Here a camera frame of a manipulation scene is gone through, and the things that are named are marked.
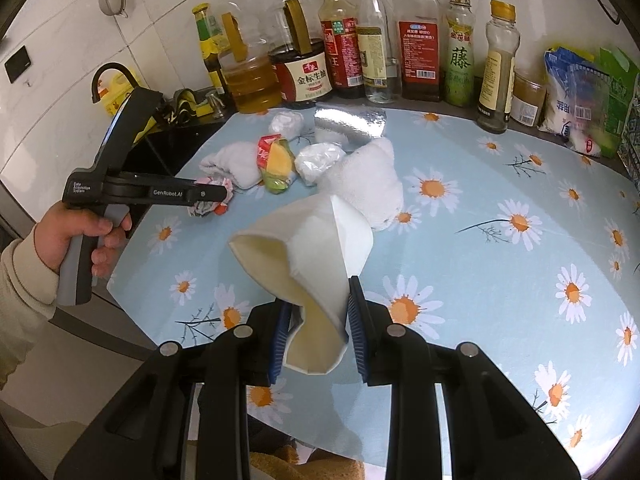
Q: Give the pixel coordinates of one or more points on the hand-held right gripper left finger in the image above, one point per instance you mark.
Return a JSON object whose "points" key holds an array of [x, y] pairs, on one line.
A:
{"points": [[281, 345]]}

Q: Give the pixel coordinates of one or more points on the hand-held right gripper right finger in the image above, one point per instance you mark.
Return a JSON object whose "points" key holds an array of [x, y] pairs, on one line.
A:
{"points": [[357, 330]]}

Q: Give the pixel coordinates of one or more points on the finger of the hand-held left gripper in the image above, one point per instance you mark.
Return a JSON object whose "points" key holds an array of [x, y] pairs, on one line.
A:
{"points": [[175, 192]]}

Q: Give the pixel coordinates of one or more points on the red white wrapper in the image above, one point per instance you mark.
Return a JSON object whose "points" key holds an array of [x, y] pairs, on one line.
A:
{"points": [[205, 208]]}

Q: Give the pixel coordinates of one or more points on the white paper cup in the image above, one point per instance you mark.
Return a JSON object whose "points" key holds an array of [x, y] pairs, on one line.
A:
{"points": [[310, 260]]}

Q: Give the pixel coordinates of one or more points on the grey ball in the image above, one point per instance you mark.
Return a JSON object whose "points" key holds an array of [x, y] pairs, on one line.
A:
{"points": [[350, 122]]}

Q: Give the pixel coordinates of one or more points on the person's left forearm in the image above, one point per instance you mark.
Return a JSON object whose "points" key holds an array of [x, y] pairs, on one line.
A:
{"points": [[22, 305]]}

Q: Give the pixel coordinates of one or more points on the person's left hand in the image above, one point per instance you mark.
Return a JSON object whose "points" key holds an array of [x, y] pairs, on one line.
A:
{"points": [[60, 240]]}

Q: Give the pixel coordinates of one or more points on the yellow plastic package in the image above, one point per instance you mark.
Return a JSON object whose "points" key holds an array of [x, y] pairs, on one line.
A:
{"points": [[117, 94]]}

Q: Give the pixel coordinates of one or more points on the black sink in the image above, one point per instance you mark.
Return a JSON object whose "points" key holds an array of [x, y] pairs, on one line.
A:
{"points": [[170, 150]]}

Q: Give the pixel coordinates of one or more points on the black sink faucet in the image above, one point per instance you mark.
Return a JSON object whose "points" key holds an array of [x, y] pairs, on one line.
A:
{"points": [[96, 85]]}

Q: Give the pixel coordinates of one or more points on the yellow black rag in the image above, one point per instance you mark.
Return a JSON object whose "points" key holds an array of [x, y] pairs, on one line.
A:
{"points": [[182, 105]]}

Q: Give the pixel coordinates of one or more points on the small white cloth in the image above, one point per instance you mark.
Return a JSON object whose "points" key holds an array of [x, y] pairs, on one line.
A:
{"points": [[230, 160]]}

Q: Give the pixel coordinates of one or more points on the yellow green sponge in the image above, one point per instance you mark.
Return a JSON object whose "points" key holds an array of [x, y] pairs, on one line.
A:
{"points": [[202, 109]]}

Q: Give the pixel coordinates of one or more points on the small metal sink fitting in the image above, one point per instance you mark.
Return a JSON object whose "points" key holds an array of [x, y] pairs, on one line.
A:
{"points": [[217, 102]]}

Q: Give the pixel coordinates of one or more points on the colourful snack wrapper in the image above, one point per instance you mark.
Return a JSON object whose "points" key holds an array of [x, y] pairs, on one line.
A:
{"points": [[277, 165]]}

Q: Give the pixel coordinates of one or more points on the green label dark bottle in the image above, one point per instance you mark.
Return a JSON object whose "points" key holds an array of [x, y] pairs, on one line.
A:
{"points": [[205, 40]]}

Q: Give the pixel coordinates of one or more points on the brown plush cloth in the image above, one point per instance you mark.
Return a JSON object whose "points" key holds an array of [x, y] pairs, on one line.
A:
{"points": [[325, 465]]}

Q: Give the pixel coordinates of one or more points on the cooking oil jug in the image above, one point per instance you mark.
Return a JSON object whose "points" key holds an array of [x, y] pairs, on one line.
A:
{"points": [[250, 80]]}

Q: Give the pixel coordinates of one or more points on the daisy print tablecloth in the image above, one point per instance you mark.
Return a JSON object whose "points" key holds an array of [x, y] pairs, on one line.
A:
{"points": [[475, 260]]}

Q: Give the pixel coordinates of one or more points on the large white towel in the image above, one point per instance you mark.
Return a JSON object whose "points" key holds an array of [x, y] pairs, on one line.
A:
{"points": [[370, 185]]}

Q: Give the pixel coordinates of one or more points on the crumpled clear plastic wrap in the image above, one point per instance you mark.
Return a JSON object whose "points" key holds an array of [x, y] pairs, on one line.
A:
{"points": [[317, 162]]}

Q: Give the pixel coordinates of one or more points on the soy sauce jug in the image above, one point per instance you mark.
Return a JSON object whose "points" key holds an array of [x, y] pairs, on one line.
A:
{"points": [[302, 80]]}

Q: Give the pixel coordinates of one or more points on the dark bottle red label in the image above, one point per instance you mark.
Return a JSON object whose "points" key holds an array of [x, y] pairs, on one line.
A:
{"points": [[342, 40]]}

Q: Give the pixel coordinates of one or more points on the clear bottle yellow cap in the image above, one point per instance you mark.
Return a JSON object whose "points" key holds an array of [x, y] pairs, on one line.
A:
{"points": [[375, 45]]}

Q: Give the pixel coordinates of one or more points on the green label sauce bottle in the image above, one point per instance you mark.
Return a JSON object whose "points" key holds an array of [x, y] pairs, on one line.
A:
{"points": [[459, 65]]}

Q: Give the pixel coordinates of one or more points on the gold cap red label bottle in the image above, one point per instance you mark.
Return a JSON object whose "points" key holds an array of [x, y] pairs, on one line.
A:
{"points": [[417, 45]]}

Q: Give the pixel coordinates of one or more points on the small glass jar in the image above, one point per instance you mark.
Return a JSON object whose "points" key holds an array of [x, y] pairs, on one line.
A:
{"points": [[527, 102]]}

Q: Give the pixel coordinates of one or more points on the small beige label bottle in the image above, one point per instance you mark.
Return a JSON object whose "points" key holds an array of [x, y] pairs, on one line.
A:
{"points": [[495, 80]]}

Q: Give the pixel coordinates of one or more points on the white blue salt bag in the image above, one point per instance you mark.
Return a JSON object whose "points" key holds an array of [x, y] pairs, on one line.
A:
{"points": [[570, 105]]}

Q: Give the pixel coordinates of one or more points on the patterned cloth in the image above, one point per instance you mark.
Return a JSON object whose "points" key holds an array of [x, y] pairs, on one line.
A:
{"points": [[631, 155]]}

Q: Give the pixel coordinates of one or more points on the green plastic bag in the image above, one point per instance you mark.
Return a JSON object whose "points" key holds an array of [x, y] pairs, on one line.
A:
{"points": [[617, 85]]}

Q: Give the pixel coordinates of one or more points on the black wall socket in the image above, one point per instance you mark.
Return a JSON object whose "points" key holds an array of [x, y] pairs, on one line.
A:
{"points": [[17, 63]]}

